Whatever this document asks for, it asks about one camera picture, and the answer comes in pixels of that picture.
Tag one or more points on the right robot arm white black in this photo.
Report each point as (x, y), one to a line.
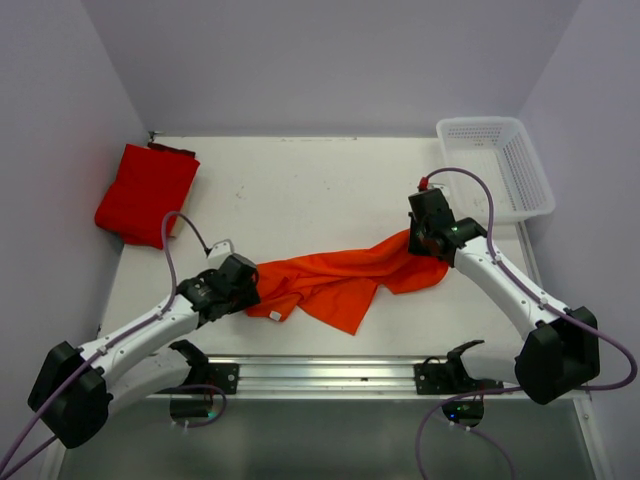
(558, 351)

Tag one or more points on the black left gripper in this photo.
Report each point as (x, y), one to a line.
(248, 297)

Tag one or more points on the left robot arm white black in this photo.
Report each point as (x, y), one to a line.
(79, 388)

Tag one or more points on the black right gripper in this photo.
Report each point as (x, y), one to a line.
(413, 246)

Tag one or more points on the aluminium mounting rail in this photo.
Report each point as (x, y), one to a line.
(327, 377)

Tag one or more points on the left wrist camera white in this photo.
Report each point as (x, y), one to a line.
(221, 248)

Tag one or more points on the orange t shirt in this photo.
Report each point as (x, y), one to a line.
(337, 288)

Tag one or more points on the folded red t shirt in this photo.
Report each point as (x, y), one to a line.
(150, 182)

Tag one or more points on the white plastic basket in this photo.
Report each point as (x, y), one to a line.
(499, 151)

